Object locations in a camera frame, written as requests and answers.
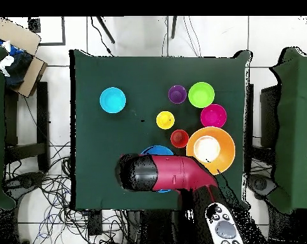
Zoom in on red cup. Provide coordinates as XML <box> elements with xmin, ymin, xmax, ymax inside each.
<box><xmin>170</xmin><ymin>129</ymin><xmax>190</xmax><ymax>149</ymax></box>

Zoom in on small light blue bowl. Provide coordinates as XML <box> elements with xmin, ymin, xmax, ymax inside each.
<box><xmin>99</xmin><ymin>86</ymin><xmax>127</xmax><ymax>114</ymax></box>

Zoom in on large orange bowl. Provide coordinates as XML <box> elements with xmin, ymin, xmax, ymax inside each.
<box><xmin>186</xmin><ymin>126</ymin><xmax>236</xmax><ymax>176</ymax></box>

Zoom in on yellow cup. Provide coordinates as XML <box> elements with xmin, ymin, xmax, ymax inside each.
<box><xmin>156</xmin><ymin>111</ymin><xmax>175</xmax><ymax>130</ymax></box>

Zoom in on purple cup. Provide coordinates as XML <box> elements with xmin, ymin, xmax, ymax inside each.
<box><xmin>168</xmin><ymin>85</ymin><xmax>188</xmax><ymax>104</ymax></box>

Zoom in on small green bowl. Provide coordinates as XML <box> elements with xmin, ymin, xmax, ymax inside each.
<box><xmin>188</xmin><ymin>81</ymin><xmax>215</xmax><ymax>109</ymax></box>

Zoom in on small pink bowl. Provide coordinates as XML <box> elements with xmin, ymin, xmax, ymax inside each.
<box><xmin>200</xmin><ymin>104</ymin><xmax>228</xmax><ymax>128</ymax></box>

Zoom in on dark green tablecloth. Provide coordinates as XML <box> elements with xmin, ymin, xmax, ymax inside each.
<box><xmin>69</xmin><ymin>49</ymin><xmax>253</xmax><ymax>212</ymax></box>

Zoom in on black power adapter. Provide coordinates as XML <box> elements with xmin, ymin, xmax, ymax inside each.
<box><xmin>87</xmin><ymin>209</ymin><xmax>104</xmax><ymax>236</ymax></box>

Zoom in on black tripod leg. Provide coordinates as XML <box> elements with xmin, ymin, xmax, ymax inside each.
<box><xmin>95</xmin><ymin>16</ymin><xmax>116</xmax><ymax>44</ymax></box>
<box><xmin>170</xmin><ymin>16</ymin><xmax>178</xmax><ymax>39</ymax></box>

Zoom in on black stool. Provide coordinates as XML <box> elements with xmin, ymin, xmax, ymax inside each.
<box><xmin>4</xmin><ymin>81</ymin><xmax>50</xmax><ymax>173</ymax></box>

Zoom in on bundle of clothes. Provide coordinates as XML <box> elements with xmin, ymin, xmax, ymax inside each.
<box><xmin>0</xmin><ymin>37</ymin><xmax>34</xmax><ymax>88</ymax></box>

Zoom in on cardboard box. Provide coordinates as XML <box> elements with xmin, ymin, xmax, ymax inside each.
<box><xmin>0</xmin><ymin>17</ymin><xmax>48</xmax><ymax>98</ymax></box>

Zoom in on dark grey pedestal foot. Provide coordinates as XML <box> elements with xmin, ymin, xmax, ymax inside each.
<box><xmin>247</xmin><ymin>173</ymin><xmax>278</xmax><ymax>200</ymax></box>
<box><xmin>5</xmin><ymin>171</ymin><xmax>46</xmax><ymax>191</ymax></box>

